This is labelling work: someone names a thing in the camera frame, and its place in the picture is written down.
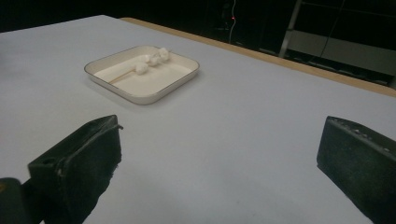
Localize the white marshmallow piece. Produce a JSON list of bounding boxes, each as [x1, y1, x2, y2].
[[134, 62, 149, 76], [147, 53, 162, 67], [158, 47, 172, 62]]

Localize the thin black cable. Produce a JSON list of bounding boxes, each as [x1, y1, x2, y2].
[[319, 0, 347, 60]]

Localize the white hanging cable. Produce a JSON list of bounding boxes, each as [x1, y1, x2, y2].
[[228, 0, 237, 45]]

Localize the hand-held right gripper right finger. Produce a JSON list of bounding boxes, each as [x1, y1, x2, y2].
[[317, 116, 396, 224]]

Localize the square cream tray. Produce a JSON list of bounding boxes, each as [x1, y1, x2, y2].
[[83, 45, 200, 105]]

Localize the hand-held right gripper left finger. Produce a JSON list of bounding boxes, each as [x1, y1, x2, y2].
[[27, 114, 124, 224]]

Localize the pale blue table sheet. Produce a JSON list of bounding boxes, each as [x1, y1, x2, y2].
[[0, 14, 396, 224]]

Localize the white metal stand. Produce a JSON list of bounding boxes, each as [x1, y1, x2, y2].
[[277, 0, 396, 86]]

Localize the thin wooden skewer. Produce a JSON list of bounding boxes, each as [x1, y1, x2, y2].
[[107, 49, 172, 85]]

